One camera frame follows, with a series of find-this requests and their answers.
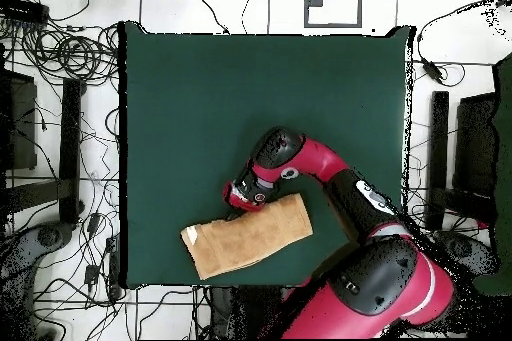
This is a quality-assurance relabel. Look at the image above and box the tan terry towel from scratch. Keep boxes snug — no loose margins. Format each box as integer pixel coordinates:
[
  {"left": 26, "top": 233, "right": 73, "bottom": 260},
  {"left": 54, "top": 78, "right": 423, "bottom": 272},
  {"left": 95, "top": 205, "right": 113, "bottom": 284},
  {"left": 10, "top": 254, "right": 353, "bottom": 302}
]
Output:
[{"left": 179, "top": 192, "right": 314, "bottom": 281}]

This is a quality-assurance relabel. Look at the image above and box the dark green table cloth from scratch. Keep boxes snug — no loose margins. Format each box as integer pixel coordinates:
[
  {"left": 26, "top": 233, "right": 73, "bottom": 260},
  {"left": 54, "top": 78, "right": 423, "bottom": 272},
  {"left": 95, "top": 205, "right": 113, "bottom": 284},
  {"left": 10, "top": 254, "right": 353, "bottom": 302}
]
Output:
[{"left": 118, "top": 20, "right": 415, "bottom": 290}]

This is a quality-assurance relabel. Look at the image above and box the black stand beam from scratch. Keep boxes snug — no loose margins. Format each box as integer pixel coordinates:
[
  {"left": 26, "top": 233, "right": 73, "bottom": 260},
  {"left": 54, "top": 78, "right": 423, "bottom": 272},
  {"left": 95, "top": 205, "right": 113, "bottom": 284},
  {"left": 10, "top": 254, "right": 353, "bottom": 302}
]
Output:
[
  {"left": 58, "top": 77, "right": 85, "bottom": 225},
  {"left": 424, "top": 90, "right": 450, "bottom": 231}
]

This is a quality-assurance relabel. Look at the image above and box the office chair base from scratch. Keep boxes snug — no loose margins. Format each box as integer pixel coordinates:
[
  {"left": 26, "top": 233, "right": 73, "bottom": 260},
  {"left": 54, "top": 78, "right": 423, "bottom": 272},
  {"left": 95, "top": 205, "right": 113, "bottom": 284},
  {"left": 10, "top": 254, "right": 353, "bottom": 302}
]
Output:
[
  {"left": 0, "top": 220, "right": 78, "bottom": 280},
  {"left": 433, "top": 228, "right": 501, "bottom": 278}
]

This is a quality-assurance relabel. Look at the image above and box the black cross beam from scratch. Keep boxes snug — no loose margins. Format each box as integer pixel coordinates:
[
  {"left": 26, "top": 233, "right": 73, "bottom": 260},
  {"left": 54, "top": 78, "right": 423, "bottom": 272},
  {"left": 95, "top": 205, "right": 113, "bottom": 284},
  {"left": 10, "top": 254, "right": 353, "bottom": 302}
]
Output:
[{"left": 5, "top": 178, "right": 73, "bottom": 214}]

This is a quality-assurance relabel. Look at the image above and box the black power adapter box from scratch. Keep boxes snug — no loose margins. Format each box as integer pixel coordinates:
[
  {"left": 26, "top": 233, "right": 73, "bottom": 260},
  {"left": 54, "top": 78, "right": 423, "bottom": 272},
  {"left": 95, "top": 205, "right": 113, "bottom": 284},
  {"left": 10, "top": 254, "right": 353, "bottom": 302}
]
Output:
[{"left": 0, "top": 0, "right": 50, "bottom": 25}]

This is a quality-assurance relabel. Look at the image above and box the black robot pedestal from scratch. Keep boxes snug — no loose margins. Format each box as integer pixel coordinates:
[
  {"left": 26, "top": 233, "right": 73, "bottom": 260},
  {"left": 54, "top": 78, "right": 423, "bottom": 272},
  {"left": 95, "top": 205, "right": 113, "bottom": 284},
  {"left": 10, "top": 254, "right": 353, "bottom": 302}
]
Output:
[{"left": 207, "top": 284, "right": 291, "bottom": 341}]

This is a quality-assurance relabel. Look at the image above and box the black cable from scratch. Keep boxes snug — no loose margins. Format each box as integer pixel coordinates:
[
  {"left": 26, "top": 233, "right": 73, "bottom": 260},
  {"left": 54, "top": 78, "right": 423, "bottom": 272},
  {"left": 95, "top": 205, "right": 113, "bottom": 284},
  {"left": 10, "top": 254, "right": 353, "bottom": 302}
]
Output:
[
  {"left": 240, "top": 0, "right": 268, "bottom": 35},
  {"left": 186, "top": 0, "right": 230, "bottom": 35}
]

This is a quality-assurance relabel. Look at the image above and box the coil of black cables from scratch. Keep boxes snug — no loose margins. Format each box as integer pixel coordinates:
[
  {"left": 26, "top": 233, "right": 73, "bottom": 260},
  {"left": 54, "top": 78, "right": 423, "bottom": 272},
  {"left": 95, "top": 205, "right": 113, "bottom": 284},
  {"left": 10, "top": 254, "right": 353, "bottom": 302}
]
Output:
[{"left": 17, "top": 23, "right": 121, "bottom": 83}]

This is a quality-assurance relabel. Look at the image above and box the black adapter with cable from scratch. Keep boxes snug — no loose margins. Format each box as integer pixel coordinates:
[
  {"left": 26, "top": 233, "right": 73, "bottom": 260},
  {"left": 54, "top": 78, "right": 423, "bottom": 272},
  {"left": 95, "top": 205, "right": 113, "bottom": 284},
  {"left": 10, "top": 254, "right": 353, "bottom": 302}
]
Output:
[{"left": 418, "top": 56, "right": 468, "bottom": 89}]

